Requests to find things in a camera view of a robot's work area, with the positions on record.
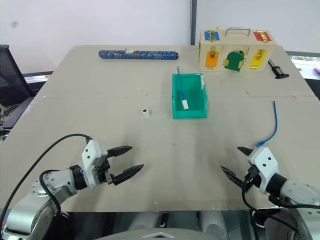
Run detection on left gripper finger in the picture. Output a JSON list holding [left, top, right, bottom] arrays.
[[106, 145, 134, 159], [109, 164, 145, 187]]

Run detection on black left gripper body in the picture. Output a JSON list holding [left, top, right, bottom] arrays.
[[93, 154, 116, 186]]

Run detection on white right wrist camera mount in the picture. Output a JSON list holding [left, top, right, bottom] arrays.
[[246, 146, 279, 195]]

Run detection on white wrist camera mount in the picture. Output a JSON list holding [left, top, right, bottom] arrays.
[[246, 146, 279, 195], [81, 139, 109, 190]]

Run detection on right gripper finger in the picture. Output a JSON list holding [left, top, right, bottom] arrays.
[[236, 146, 255, 158], [219, 165, 245, 189]]

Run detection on dark vertical pole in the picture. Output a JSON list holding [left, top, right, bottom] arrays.
[[189, 0, 198, 46]]

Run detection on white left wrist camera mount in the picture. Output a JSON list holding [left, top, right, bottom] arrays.
[[81, 139, 109, 190]]

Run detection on green plastic bin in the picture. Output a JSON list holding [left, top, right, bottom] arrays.
[[171, 72, 209, 120]]

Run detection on silver robot torso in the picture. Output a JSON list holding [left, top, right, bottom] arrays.
[[104, 211, 253, 240]]

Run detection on blue cable with white plug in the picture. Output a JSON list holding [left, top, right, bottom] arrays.
[[176, 65, 187, 102]]

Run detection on blue patterned rolled scroll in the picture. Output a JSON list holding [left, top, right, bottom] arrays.
[[98, 49, 179, 62]]

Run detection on black mesh office chair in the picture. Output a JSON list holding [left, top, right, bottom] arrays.
[[0, 44, 36, 131]]

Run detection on black plastic clamp tool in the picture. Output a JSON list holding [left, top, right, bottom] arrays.
[[267, 59, 290, 80]]

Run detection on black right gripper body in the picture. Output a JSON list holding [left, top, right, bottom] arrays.
[[242, 154, 262, 191]]

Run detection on wooden lock practice box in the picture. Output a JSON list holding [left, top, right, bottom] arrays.
[[198, 25, 277, 73]]

